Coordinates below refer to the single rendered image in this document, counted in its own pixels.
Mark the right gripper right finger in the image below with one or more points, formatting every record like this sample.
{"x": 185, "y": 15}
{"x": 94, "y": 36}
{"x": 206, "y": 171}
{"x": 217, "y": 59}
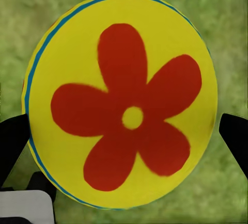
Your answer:
{"x": 234, "y": 131}

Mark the easter egg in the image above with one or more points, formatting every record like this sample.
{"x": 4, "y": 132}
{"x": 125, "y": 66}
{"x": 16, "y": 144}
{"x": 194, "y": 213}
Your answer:
{"x": 121, "y": 99}

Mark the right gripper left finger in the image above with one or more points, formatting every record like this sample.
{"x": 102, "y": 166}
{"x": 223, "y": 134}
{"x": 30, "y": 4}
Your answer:
{"x": 14, "y": 134}

